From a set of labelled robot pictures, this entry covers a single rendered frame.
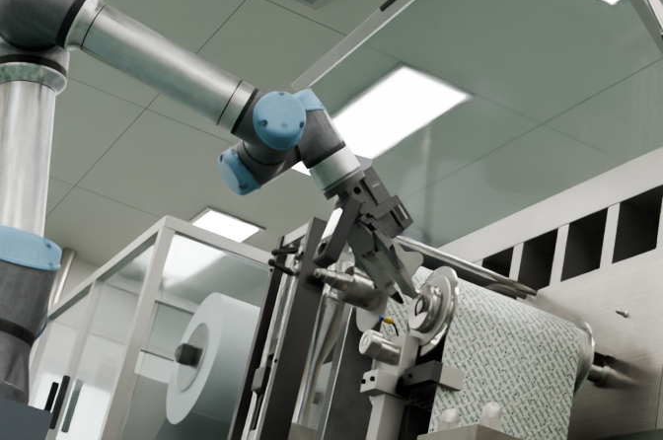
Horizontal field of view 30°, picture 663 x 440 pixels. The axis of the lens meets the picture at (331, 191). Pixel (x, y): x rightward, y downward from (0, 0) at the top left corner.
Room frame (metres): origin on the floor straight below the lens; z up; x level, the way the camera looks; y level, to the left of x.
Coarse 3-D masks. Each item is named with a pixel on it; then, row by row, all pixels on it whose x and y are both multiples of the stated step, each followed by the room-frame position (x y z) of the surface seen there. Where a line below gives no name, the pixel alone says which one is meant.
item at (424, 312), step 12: (420, 288) 1.84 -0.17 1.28; (432, 288) 1.81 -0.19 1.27; (420, 300) 1.84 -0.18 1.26; (432, 300) 1.80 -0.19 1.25; (408, 312) 1.87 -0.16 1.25; (420, 312) 1.83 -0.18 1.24; (432, 312) 1.81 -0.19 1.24; (408, 324) 1.86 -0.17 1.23; (420, 324) 1.82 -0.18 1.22; (432, 324) 1.82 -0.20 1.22
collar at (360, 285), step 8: (344, 272) 2.07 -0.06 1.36; (352, 272) 2.04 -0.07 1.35; (360, 272) 2.04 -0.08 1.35; (352, 280) 2.03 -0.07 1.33; (360, 280) 2.03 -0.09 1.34; (368, 280) 2.04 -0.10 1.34; (352, 288) 2.03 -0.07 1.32; (360, 288) 2.04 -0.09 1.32; (368, 288) 2.04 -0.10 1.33; (376, 288) 2.05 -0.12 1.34; (344, 296) 2.05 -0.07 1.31; (352, 296) 2.05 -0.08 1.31; (360, 296) 2.05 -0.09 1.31; (368, 296) 2.05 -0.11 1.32; (376, 296) 2.05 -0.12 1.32; (352, 304) 2.07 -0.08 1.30; (360, 304) 2.06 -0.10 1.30; (368, 304) 2.06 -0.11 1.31; (376, 304) 2.06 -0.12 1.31
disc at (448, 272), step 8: (432, 272) 1.86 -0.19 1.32; (440, 272) 1.83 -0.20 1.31; (448, 272) 1.81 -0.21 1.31; (424, 280) 1.88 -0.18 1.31; (448, 280) 1.81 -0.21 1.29; (456, 280) 1.78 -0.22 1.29; (456, 288) 1.78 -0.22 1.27; (456, 296) 1.77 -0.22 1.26; (456, 304) 1.77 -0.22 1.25; (448, 312) 1.79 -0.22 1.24; (448, 320) 1.78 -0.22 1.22; (408, 328) 1.90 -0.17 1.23; (440, 328) 1.80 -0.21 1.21; (448, 328) 1.79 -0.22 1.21; (440, 336) 1.80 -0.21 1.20; (432, 344) 1.82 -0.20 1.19; (424, 352) 1.83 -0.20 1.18
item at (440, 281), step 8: (432, 280) 1.85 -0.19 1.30; (440, 280) 1.82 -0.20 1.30; (440, 288) 1.82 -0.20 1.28; (448, 288) 1.80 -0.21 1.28; (448, 296) 1.79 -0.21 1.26; (448, 304) 1.79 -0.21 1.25; (440, 312) 1.81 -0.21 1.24; (440, 320) 1.80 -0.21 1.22; (432, 328) 1.82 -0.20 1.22; (416, 336) 1.86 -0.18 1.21; (424, 336) 1.84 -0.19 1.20; (432, 336) 1.82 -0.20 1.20; (424, 344) 1.84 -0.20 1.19; (440, 344) 1.83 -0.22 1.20; (584, 344) 1.88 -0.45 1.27; (440, 352) 1.86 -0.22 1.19; (584, 352) 1.88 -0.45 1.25; (576, 376) 1.89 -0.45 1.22
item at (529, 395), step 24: (456, 336) 1.79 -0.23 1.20; (456, 360) 1.79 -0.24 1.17; (480, 360) 1.81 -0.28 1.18; (504, 360) 1.82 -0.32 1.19; (480, 384) 1.81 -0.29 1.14; (504, 384) 1.82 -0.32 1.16; (528, 384) 1.84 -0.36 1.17; (552, 384) 1.85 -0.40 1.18; (432, 408) 1.79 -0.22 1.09; (456, 408) 1.80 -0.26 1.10; (480, 408) 1.81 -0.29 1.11; (504, 408) 1.83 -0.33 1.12; (528, 408) 1.84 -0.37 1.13; (552, 408) 1.86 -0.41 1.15; (504, 432) 1.83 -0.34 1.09; (528, 432) 1.84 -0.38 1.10; (552, 432) 1.86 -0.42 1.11
